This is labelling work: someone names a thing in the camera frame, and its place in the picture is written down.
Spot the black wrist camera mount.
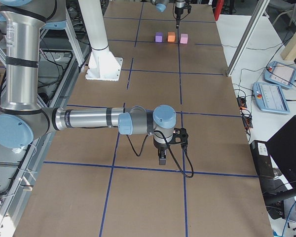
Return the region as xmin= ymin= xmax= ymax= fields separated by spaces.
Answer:
xmin=169 ymin=128 xmax=188 ymax=146

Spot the orange foam cube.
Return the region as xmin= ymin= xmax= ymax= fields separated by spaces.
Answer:
xmin=167 ymin=32 xmax=176 ymax=42

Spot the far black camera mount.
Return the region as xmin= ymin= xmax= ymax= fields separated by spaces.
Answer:
xmin=184 ymin=0 xmax=191 ymax=14

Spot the black power strip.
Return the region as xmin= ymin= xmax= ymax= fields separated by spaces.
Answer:
xmin=236 ymin=96 xmax=247 ymax=109
xmin=242 ymin=114 xmax=253 ymax=129

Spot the blue teach pendant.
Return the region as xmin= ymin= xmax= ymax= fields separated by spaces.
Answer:
xmin=253 ymin=82 xmax=290 ymax=115
xmin=264 ymin=61 xmax=296 ymax=89

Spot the brown paper table cover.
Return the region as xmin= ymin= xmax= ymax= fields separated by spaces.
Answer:
xmin=11 ymin=1 xmax=274 ymax=237

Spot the far blue teach pendant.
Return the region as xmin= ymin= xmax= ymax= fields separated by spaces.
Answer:
xmin=264 ymin=61 xmax=296 ymax=89

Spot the purple foam cube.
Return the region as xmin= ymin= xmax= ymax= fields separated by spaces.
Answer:
xmin=155 ymin=32 xmax=163 ymax=42

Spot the grey aluminium profile post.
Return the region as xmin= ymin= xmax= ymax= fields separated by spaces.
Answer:
xmin=226 ymin=0 xmax=270 ymax=77

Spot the pink foam cube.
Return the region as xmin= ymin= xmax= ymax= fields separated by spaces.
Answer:
xmin=180 ymin=34 xmax=188 ymax=44

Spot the black laptop monitor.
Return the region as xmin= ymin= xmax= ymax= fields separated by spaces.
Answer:
xmin=266 ymin=115 xmax=296 ymax=184

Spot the black power strip left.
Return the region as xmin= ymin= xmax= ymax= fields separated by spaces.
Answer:
xmin=236 ymin=96 xmax=247 ymax=109

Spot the black power strip right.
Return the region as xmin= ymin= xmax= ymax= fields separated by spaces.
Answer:
xmin=242 ymin=114 xmax=253 ymax=129

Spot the black control box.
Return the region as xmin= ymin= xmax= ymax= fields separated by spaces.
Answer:
xmin=250 ymin=140 xmax=274 ymax=179

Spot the near blue teach pendant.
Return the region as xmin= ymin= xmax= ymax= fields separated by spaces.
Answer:
xmin=253 ymin=82 xmax=290 ymax=115

